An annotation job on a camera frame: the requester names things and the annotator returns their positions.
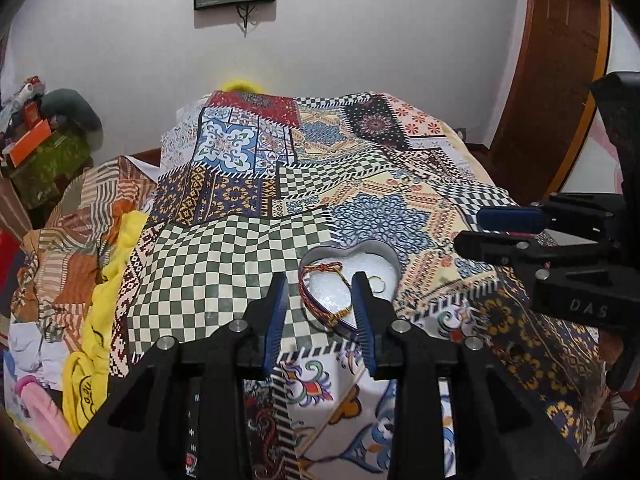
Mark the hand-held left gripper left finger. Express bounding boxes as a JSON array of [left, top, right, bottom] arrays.
[[59, 272, 290, 480]]

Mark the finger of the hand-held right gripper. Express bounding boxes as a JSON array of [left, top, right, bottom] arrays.
[[476, 202, 566, 235], [454, 230, 566, 281]]

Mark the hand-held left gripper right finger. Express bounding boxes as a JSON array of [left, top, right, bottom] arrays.
[[350, 271, 587, 480]]

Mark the heart-shaped metal tin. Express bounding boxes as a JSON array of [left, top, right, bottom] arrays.
[[299, 240, 401, 336]]

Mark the red woven bracelet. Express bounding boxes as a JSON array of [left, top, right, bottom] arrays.
[[298, 262, 357, 326]]

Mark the patchwork printed blanket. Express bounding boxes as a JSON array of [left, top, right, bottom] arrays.
[[107, 90, 608, 480]]

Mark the wooden door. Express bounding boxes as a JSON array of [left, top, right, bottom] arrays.
[[487, 0, 613, 206]]

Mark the yellow cloth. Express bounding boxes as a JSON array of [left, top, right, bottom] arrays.
[[64, 210, 151, 436]]

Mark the striped orange brown blanket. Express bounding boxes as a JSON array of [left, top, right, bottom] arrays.
[[10, 156, 160, 356]]

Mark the yellow pillow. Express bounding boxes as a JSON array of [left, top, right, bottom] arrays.
[[218, 77, 266, 95]]

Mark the pink cloth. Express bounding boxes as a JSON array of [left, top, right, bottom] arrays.
[[14, 375, 76, 456]]

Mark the green patterned cloth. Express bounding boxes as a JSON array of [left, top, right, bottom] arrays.
[[10, 130, 93, 210]]

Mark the dark grey cushion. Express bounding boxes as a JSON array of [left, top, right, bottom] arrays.
[[41, 88, 105, 148]]

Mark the orange box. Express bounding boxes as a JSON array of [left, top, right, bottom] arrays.
[[4, 120, 55, 167]]

